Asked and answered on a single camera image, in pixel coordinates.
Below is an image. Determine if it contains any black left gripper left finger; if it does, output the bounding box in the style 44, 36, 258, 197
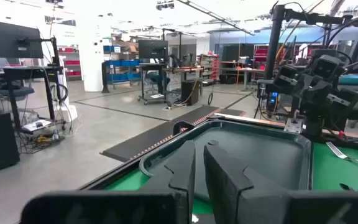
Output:
138, 139, 196, 224

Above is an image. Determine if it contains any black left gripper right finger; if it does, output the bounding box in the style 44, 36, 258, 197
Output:
203, 139, 291, 224

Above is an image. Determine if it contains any pink-handled metal fork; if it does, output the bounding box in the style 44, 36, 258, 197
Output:
326, 141, 358, 172

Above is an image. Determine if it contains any dark green plastic tray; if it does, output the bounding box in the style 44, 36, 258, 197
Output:
139, 119, 313, 202

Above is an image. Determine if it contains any black striped-edge floor mat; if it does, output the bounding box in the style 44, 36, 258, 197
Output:
100, 105, 222, 163
178, 107, 248, 133

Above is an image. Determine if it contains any computer with blue light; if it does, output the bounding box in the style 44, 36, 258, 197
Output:
265, 91, 280, 113

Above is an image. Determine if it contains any black computer tower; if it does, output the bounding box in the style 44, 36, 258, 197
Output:
180, 78, 201, 106

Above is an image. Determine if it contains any black wheeled cart desk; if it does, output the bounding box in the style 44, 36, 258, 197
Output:
137, 61, 168, 106

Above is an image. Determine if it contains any red bin rack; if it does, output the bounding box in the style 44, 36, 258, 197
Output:
197, 54, 221, 85

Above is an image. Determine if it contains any green table mat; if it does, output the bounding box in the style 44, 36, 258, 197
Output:
104, 142, 358, 215

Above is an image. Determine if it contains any blue bin shelf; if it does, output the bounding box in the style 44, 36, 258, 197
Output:
101, 58, 142, 94

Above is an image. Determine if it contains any small black monitor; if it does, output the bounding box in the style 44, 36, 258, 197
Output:
137, 39, 170, 61

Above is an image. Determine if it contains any red bin shelf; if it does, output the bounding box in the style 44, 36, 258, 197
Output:
57, 45, 83, 82

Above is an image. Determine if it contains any black standing desk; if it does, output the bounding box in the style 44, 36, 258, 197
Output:
0, 36, 68, 135

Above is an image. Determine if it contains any blue-grey office chair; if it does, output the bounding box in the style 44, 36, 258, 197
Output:
0, 52, 35, 110

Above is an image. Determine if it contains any large black monitor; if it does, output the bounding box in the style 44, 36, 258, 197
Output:
0, 19, 45, 60

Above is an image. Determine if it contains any silver arm base bracket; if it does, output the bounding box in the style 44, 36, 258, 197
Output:
283, 117, 305, 134

